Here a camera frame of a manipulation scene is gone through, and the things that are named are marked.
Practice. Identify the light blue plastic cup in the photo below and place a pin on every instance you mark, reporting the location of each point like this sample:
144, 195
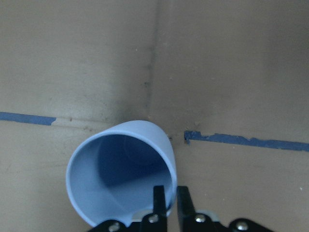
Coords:
111, 175

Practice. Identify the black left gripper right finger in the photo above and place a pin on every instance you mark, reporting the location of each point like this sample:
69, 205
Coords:
189, 219

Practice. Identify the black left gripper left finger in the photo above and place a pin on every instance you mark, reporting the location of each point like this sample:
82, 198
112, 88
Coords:
157, 220

